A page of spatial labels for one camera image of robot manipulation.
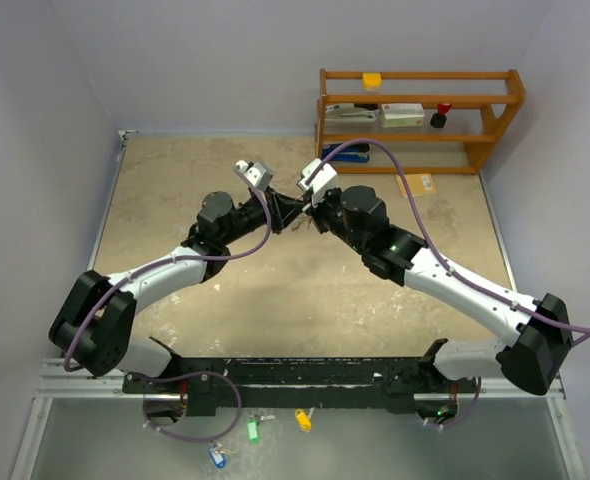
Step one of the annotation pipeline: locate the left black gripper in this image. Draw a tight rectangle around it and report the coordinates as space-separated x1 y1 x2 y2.
220 186 305 246

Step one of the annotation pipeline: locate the blue black stapler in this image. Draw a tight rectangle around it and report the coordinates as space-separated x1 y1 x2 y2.
322 143 370 164

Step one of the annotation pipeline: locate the yellow tape measure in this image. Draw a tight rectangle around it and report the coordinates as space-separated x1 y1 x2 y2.
362 72 382 92

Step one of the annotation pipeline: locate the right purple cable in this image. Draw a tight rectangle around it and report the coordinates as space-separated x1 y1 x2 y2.
304 138 590 430

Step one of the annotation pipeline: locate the red black stamp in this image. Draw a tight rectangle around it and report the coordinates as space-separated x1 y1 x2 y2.
430 103 452 129

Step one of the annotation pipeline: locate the grey black stapler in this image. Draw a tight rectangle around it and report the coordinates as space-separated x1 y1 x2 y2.
325 103 379 123

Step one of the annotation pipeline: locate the yellow tag key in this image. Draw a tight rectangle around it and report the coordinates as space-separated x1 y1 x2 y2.
294 407 315 433

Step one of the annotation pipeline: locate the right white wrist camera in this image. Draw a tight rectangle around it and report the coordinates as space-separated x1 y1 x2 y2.
297 158 339 208

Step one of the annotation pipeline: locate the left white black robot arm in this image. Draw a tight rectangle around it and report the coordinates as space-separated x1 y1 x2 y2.
48 188 304 392

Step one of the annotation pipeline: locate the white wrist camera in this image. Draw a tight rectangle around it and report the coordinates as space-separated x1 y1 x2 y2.
234 160 274 192
297 158 339 208

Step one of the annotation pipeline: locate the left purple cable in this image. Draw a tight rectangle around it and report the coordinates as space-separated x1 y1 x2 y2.
63 172 276 443

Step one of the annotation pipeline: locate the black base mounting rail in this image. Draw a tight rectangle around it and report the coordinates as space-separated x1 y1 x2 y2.
123 340 477 417

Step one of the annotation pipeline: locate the blue tag key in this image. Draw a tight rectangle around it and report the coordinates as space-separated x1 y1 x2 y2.
209 442 236 469

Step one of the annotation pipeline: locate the bunch of silver keys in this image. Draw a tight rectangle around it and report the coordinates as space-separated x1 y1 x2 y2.
290 215 312 232

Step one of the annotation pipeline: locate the wooden shelf rack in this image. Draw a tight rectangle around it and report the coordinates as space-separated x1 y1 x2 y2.
315 69 526 174

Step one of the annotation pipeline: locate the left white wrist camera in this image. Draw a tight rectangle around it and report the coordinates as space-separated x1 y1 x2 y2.
234 160 274 192

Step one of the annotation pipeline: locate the white green box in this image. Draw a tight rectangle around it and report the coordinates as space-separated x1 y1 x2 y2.
379 103 425 128

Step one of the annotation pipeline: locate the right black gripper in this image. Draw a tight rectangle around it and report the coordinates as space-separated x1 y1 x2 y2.
303 187 368 256

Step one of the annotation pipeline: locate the purple cable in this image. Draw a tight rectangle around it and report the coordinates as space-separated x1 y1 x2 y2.
63 172 276 443
304 138 590 430

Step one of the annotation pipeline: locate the green tag key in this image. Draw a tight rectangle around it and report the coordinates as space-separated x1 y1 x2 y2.
246 414 275 444

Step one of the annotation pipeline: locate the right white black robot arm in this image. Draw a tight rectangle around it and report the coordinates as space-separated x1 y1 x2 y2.
306 186 572 395

